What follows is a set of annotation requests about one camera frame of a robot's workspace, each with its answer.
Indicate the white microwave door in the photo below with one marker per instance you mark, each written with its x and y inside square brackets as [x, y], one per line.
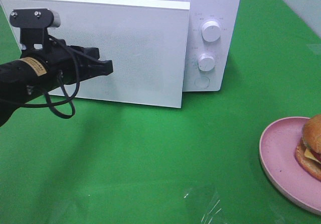
[145, 40]

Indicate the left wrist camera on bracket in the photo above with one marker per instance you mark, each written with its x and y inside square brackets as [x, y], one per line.
[33, 25]

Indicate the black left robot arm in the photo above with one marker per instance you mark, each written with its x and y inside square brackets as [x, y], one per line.
[62, 110]

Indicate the upper white power knob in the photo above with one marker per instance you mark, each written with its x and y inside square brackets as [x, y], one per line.
[211, 30]

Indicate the white timer knob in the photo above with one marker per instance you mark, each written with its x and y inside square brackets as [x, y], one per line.
[206, 62]

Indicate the round door release button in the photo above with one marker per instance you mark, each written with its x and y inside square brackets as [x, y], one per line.
[202, 82]

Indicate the white microwave oven body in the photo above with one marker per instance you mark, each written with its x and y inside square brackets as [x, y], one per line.
[225, 12]

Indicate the burger with cheese and tomato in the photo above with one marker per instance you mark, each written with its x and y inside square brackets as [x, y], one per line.
[307, 152]

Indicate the clear tape front patch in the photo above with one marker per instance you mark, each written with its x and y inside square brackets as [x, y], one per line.
[203, 204]

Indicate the pink round plate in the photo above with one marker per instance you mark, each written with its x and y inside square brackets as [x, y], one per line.
[276, 152]

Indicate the clear tape far patch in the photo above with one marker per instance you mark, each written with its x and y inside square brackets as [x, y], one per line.
[315, 48]

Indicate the clear tape patch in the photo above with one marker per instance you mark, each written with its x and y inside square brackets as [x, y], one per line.
[315, 48]
[203, 204]

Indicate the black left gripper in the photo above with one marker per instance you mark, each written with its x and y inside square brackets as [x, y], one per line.
[37, 73]

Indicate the green table cloth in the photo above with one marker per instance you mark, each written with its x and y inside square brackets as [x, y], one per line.
[124, 163]

